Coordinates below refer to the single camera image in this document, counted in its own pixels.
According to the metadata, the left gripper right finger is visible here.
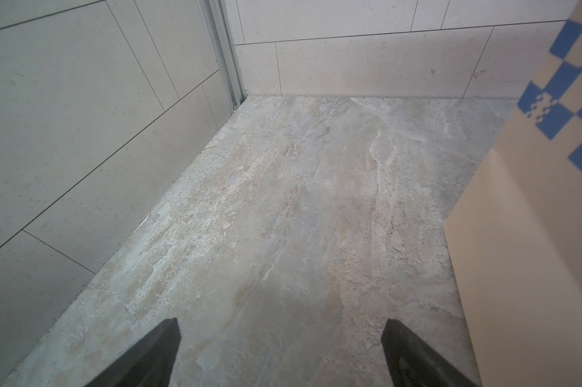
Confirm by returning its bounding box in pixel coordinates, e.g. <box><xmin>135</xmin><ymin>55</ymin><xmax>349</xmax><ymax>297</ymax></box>
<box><xmin>381</xmin><ymin>319</ymin><xmax>476</xmax><ymax>386</ymax></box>

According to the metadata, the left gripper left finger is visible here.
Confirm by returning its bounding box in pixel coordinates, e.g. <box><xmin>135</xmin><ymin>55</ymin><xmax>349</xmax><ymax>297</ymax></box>
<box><xmin>86</xmin><ymin>318</ymin><xmax>181</xmax><ymax>387</ymax></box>

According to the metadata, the checkered paper bag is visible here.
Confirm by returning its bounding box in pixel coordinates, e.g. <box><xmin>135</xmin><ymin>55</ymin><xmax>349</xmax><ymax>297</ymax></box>
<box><xmin>443</xmin><ymin>1</ymin><xmax>582</xmax><ymax>386</ymax></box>

